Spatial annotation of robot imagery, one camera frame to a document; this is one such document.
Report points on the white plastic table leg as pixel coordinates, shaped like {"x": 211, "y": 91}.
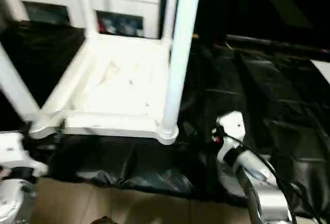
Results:
{"x": 180, "y": 53}
{"x": 15, "y": 87}
{"x": 170, "y": 9}
{"x": 87, "y": 7}

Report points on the white plastic table top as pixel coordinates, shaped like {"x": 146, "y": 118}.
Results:
{"x": 116, "y": 79}

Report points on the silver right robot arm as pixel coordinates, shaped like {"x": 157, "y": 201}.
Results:
{"x": 263, "y": 182}

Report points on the black plastic mat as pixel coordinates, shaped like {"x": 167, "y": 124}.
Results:
{"x": 245, "y": 92}

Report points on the white flat board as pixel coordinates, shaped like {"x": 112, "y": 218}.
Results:
{"x": 322, "y": 70}

